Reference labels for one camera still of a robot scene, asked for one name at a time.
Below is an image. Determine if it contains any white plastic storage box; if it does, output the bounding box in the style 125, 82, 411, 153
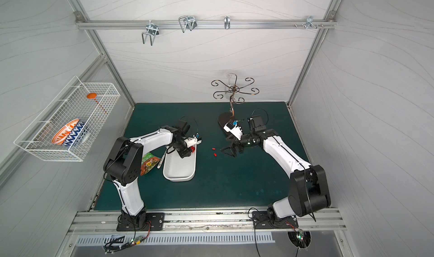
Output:
163, 147, 197, 182

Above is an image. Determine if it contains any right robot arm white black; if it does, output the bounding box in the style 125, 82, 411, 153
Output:
218, 112, 331, 220

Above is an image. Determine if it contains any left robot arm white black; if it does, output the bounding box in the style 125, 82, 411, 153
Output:
104, 120, 201, 217

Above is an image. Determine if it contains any metal spoon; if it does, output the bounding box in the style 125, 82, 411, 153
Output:
157, 152, 167, 169

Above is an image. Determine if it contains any green snack packet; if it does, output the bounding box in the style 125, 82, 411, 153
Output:
140, 153, 161, 176

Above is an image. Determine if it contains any metal scroll hook stand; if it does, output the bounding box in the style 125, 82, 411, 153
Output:
211, 73, 260, 137

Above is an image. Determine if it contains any orange spoon in basket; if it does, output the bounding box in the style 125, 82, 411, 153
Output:
87, 93, 108, 115

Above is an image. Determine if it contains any orange blue patterned bowl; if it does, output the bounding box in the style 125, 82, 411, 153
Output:
52, 119, 88, 147

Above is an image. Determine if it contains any double prong metal hook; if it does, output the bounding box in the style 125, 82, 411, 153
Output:
142, 21, 159, 46

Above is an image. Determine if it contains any looped metal hook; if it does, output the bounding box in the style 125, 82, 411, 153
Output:
178, 16, 197, 33

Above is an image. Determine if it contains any small flat metal hook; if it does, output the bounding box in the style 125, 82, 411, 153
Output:
224, 16, 231, 30

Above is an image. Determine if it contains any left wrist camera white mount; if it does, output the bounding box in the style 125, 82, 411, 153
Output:
184, 133, 202, 148

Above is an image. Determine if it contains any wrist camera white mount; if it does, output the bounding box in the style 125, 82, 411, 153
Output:
184, 133, 202, 148
223, 120, 243, 140

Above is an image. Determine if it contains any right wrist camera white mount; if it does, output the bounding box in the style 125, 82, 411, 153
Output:
223, 120, 243, 140

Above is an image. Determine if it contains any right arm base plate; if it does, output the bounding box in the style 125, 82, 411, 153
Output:
249, 210, 298, 229

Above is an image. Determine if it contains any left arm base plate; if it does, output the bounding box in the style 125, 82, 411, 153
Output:
116, 212, 166, 232

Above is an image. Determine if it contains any white slotted cable duct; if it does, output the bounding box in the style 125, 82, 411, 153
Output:
76, 232, 275, 246

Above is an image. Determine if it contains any aluminium front rail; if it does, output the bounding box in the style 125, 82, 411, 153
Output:
67, 206, 347, 235

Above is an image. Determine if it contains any aluminium rail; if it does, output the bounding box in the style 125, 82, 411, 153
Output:
67, 206, 347, 235
76, 18, 337, 31

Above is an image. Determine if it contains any white wire basket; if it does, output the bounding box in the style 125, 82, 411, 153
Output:
14, 76, 120, 162

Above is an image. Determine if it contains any left controller board with wires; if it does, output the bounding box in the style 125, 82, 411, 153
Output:
103, 236, 148, 254

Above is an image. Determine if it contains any aluminium top rail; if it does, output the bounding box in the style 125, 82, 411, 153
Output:
76, 18, 337, 31

